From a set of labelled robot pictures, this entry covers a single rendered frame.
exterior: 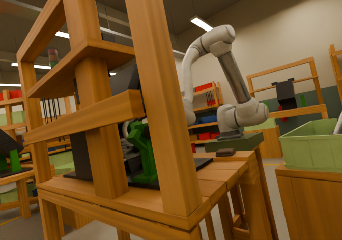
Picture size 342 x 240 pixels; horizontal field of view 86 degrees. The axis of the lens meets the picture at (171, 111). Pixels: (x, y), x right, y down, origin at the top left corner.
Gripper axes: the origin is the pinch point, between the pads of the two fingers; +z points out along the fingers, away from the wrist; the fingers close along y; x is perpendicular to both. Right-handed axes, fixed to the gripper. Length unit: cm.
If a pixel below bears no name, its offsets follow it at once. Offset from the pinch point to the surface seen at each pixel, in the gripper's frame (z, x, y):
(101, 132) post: -19.5, 31.6, 14.7
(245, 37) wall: 3, -557, -230
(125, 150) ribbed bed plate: 5.9, 17.5, -8.5
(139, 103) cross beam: -49, 34, 15
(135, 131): -22.7, 23.4, 1.8
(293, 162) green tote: -65, 14, -68
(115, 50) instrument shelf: -37.2, 4.5, 31.1
